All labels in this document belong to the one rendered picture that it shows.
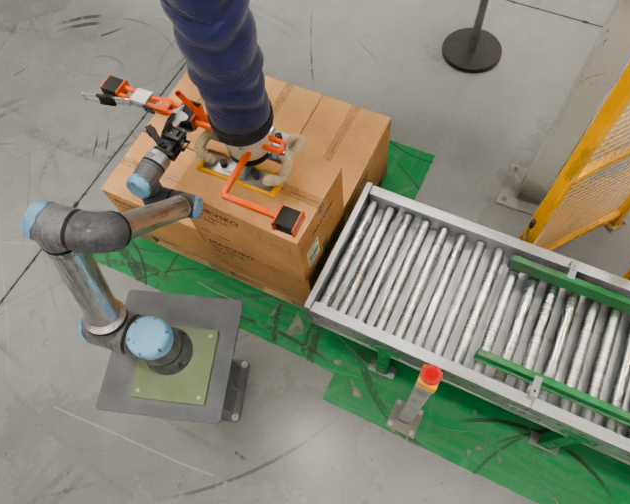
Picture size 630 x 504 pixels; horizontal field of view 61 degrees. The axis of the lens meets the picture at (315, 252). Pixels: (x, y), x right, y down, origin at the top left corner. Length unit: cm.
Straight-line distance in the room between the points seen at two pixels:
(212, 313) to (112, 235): 81
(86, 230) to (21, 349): 197
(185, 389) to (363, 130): 157
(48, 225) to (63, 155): 239
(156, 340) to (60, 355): 141
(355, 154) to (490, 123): 118
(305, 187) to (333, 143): 65
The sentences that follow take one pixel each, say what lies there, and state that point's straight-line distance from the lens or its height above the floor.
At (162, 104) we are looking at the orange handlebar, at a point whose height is 125.
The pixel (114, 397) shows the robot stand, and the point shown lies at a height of 75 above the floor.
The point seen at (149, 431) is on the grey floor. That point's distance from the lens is 303.
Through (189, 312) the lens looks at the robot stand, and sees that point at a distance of 229.
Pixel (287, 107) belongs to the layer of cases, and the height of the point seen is 54.
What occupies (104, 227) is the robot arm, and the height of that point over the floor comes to 158.
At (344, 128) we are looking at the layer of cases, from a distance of 289.
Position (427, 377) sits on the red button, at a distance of 184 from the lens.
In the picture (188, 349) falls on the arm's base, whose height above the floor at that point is 82.
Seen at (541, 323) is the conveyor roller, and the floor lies 55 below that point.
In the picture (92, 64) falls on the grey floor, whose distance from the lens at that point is 441.
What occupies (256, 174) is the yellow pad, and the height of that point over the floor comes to 116.
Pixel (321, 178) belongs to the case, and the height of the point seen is 94.
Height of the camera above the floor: 283
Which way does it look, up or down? 65 degrees down
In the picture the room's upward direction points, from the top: 9 degrees counter-clockwise
